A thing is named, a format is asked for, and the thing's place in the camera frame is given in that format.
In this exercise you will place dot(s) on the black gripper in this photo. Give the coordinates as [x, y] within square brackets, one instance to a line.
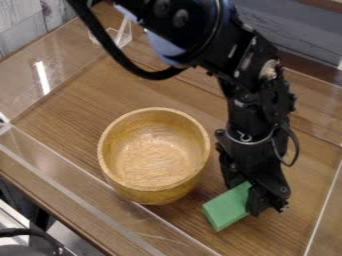
[255, 161]

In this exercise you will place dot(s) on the green rectangular block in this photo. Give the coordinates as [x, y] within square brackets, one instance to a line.
[226, 209]

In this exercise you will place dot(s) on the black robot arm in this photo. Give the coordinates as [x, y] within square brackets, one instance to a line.
[201, 33]

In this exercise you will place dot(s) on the brown wooden bowl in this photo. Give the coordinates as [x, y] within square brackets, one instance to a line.
[152, 153]

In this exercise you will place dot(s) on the clear acrylic tray wall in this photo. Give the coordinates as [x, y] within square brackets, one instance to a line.
[122, 227]

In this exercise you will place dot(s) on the black metal table frame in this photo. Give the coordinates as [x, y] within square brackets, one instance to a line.
[44, 220]

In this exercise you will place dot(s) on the clear acrylic corner bracket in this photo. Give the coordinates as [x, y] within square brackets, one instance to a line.
[120, 34]

